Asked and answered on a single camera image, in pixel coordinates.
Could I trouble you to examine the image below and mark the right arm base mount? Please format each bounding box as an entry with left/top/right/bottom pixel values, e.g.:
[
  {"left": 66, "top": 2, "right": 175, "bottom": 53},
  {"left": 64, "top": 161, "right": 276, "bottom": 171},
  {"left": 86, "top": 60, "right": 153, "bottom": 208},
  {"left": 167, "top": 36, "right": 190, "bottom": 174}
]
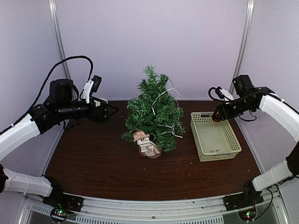
[{"left": 223, "top": 181, "right": 263, "bottom": 211}]

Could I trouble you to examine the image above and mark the front aluminium rail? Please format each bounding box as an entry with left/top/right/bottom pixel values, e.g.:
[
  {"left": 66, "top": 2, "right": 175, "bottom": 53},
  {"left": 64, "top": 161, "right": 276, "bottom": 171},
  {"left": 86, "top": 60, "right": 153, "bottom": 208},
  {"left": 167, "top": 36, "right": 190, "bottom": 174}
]
[{"left": 19, "top": 182, "right": 290, "bottom": 224}]

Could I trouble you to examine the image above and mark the beige plastic basket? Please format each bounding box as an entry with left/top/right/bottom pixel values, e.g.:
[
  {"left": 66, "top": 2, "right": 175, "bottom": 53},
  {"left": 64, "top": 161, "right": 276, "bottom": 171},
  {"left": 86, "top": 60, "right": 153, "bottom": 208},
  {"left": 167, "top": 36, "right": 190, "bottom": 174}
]
[{"left": 191, "top": 112, "right": 242, "bottom": 162}]

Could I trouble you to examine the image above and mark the small green christmas tree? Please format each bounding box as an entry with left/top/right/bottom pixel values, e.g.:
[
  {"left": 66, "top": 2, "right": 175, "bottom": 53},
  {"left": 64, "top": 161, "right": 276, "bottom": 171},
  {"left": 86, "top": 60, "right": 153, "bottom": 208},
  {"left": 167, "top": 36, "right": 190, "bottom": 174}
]
[{"left": 121, "top": 64, "right": 185, "bottom": 153}]

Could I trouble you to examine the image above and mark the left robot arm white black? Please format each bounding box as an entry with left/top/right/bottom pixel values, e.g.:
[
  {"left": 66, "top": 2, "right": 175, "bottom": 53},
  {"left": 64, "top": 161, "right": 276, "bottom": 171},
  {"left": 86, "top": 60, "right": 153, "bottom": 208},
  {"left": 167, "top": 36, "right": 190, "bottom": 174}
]
[{"left": 0, "top": 76, "right": 119, "bottom": 207}]

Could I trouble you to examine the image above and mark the black cable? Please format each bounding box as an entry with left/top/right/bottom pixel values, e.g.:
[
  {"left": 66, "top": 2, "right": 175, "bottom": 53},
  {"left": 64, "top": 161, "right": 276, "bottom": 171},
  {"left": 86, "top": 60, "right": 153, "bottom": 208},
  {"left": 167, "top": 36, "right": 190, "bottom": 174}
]
[
  {"left": 208, "top": 87, "right": 232, "bottom": 103},
  {"left": 9, "top": 56, "right": 94, "bottom": 126}
]

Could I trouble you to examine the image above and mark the white round ornament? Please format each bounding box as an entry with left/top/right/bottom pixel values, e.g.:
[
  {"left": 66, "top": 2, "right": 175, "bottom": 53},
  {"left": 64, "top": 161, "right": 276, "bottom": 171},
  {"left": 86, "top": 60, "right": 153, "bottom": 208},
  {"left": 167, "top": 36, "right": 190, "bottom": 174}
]
[{"left": 133, "top": 130, "right": 162, "bottom": 159}]

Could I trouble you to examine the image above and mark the right black cable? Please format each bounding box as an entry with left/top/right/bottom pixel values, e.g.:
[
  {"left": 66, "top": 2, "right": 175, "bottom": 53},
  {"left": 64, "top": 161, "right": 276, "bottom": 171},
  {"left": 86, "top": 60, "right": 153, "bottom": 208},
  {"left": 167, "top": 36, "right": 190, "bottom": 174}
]
[{"left": 208, "top": 87, "right": 232, "bottom": 103}]

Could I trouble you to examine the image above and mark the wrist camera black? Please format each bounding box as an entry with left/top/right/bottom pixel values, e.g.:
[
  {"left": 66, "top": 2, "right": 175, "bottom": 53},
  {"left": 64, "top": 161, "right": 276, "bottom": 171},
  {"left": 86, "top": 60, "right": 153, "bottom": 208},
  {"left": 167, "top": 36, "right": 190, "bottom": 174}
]
[
  {"left": 79, "top": 75, "right": 102, "bottom": 104},
  {"left": 215, "top": 87, "right": 234, "bottom": 103}
]

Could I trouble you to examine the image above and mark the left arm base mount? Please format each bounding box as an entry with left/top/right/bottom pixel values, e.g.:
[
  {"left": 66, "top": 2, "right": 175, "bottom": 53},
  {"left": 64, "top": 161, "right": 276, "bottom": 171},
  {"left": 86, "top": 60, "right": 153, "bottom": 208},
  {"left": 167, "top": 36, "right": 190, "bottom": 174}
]
[{"left": 42, "top": 177, "right": 84, "bottom": 212}]

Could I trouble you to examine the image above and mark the aluminium frame post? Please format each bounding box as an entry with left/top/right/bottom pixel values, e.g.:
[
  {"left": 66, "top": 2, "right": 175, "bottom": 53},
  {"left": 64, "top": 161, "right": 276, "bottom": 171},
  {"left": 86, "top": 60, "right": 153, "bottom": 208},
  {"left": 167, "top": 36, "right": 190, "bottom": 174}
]
[
  {"left": 232, "top": 0, "right": 255, "bottom": 80},
  {"left": 48, "top": 0, "right": 72, "bottom": 80}
]

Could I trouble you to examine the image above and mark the left aluminium frame post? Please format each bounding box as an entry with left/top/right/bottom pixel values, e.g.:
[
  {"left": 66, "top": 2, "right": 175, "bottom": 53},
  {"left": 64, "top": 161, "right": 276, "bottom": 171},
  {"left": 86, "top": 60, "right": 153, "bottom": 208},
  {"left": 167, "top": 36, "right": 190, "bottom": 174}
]
[{"left": 48, "top": 0, "right": 72, "bottom": 80}]

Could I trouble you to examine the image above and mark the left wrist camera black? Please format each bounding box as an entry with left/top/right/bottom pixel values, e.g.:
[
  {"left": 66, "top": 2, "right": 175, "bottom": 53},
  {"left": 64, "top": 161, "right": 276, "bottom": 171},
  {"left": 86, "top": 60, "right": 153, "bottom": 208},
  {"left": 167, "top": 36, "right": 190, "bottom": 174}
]
[{"left": 79, "top": 75, "right": 102, "bottom": 104}]

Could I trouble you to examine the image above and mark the red bauble ornament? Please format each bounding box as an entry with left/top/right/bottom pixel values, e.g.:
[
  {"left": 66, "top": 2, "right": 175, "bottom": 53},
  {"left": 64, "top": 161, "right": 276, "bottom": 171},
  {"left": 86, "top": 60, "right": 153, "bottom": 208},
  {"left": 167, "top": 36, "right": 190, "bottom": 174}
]
[{"left": 212, "top": 114, "right": 221, "bottom": 123}]

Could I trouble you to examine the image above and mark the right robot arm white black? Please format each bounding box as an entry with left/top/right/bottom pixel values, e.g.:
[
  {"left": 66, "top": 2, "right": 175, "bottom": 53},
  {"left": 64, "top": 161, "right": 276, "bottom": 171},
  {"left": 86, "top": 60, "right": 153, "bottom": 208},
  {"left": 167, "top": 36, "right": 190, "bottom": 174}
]
[{"left": 208, "top": 75, "right": 299, "bottom": 206}]

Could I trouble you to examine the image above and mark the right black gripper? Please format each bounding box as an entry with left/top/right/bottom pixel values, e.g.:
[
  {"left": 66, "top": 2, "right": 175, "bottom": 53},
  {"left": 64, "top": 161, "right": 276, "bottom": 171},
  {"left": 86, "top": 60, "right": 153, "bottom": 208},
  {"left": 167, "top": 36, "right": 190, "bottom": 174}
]
[{"left": 213, "top": 96, "right": 254, "bottom": 121}]

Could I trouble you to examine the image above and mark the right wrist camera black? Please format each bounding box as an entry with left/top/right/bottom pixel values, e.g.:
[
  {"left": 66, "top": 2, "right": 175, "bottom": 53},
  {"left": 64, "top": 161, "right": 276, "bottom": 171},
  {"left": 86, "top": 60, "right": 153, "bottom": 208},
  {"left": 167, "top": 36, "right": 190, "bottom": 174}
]
[{"left": 215, "top": 87, "right": 234, "bottom": 103}]

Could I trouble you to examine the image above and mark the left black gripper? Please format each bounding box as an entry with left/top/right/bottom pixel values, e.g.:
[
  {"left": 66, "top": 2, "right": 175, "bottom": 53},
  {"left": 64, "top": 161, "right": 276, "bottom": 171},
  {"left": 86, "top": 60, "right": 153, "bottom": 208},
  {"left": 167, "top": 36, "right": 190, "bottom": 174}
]
[{"left": 57, "top": 95, "right": 119, "bottom": 123}]

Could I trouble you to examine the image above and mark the right aluminium frame post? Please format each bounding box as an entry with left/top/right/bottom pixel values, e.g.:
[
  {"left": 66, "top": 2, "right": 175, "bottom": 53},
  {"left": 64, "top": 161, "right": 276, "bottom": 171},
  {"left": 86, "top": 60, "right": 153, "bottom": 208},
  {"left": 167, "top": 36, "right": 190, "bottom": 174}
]
[{"left": 232, "top": 0, "right": 255, "bottom": 80}]

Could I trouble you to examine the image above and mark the left black cable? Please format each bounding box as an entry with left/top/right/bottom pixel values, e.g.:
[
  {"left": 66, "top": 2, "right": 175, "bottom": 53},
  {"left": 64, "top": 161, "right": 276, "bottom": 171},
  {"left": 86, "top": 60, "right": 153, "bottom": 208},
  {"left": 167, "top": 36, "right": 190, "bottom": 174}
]
[{"left": 9, "top": 56, "right": 94, "bottom": 126}]

